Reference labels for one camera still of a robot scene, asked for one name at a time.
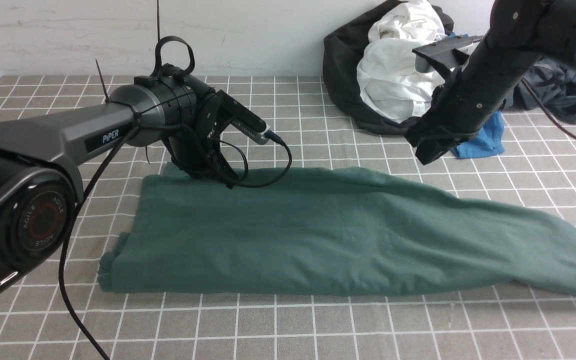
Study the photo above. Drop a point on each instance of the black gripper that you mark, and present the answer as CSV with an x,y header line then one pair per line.
x,y
196,148

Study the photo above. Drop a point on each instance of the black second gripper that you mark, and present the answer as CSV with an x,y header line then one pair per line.
x,y
455,116

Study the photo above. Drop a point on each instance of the green long-sleeved shirt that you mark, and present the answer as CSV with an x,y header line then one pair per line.
x,y
344,232

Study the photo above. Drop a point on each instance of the black second robot arm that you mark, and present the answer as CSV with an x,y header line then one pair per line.
x,y
520,33

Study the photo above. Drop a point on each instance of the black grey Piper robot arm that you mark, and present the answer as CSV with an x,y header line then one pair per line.
x,y
40,181

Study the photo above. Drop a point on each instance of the blue t-shirt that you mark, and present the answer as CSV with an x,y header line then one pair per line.
x,y
487,143

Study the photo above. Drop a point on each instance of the white garment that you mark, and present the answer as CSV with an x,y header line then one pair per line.
x,y
388,80

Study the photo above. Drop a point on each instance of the grey checkered tablecloth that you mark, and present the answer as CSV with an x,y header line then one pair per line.
x,y
502,322

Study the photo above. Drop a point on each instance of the dark grey garment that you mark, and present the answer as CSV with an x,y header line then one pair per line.
x,y
555,87

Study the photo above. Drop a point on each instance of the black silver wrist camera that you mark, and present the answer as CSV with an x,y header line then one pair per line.
x,y
233,113

